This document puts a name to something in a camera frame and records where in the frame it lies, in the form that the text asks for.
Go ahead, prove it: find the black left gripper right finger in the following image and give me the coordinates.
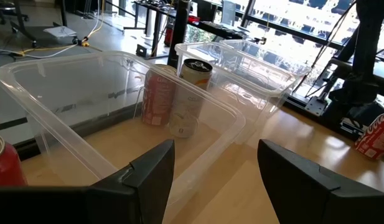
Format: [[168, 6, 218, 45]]
[[257, 139, 384, 224]]

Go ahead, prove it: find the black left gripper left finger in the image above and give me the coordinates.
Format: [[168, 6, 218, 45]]
[[0, 139, 176, 224]]

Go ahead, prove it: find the red Coca-Cola can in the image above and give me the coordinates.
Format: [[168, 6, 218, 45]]
[[354, 111, 384, 161]]

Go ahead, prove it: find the red soda can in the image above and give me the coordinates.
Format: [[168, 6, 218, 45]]
[[141, 64, 177, 127], [0, 133, 28, 187]]

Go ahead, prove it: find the white orange Celsius can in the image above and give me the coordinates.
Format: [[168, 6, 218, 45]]
[[169, 58, 213, 139]]

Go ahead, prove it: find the red cylinder object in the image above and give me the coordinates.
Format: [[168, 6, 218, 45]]
[[164, 23, 174, 47]]

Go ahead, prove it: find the black stand pole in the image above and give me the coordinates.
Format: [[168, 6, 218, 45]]
[[167, 0, 192, 68]]

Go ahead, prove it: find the white paper sheet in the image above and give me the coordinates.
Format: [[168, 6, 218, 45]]
[[43, 26, 78, 39]]

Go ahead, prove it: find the black office desk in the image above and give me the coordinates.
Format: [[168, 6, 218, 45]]
[[123, 0, 245, 60]]

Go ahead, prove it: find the black rolling stand base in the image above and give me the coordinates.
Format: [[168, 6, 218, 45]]
[[9, 0, 82, 47]]

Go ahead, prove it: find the black office chair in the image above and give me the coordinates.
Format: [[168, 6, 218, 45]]
[[0, 0, 29, 26]]

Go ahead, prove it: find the yellow floor cable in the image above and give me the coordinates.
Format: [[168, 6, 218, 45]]
[[16, 0, 105, 57]]

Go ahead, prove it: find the white floor cable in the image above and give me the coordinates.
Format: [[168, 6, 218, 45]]
[[0, 0, 101, 60]]

